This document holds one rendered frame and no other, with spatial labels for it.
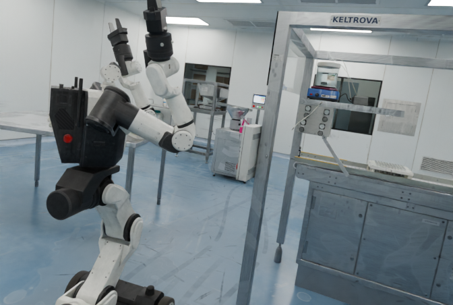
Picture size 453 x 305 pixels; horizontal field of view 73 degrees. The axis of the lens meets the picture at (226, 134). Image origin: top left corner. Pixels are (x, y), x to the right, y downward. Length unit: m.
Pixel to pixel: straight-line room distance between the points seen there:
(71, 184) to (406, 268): 2.02
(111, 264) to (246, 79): 6.38
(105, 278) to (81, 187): 0.56
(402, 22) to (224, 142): 3.63
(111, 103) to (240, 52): 6.73
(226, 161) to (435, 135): 4.40
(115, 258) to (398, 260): 1.73
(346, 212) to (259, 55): 5.76
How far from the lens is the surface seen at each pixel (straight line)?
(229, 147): 4.72
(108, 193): 1.40
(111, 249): 1.73
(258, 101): 4.94
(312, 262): 2.44
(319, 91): 2.16
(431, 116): 7.36
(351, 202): 2.26
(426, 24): 1.50
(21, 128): 2.77
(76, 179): 1.34
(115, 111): 1.12
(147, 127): 1.13
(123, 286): 1.98
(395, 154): 7.31
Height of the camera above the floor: 1.32
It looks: 8 degrees down
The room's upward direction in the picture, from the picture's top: 8 degrees clockwise
